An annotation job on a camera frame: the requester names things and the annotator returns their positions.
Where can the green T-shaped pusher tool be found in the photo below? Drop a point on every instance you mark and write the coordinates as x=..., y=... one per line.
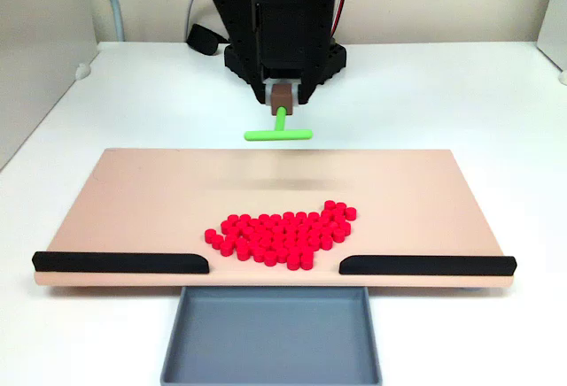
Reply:
x=277, y=135

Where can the red cylindrical granule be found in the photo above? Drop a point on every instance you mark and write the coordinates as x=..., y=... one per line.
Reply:
x=292, y=263
x=340, y=207
x=350, y=213
x=217, y=242
x=211, y=235
x=305, y=263
x=243, y=218
x=329, y=204

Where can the red granule heap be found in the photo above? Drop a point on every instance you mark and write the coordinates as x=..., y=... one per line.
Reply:
x=283, y=237

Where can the black clamp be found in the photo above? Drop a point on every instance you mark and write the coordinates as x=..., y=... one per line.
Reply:
x=204, y=40

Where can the grey pipe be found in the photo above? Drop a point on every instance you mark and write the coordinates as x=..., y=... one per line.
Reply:
x=114, y=1

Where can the beige flat work board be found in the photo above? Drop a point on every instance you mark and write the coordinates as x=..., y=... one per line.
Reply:
x=133, y=209

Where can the grey shallow tray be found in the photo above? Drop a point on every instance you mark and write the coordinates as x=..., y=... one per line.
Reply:
x=270, y=341

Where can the small white bracket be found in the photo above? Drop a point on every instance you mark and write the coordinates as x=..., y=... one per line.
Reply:
x=82, y=71
x=563, y=77

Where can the black edge rail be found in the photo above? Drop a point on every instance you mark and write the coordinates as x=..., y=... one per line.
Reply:
x=425, y=265
x=119, y=263

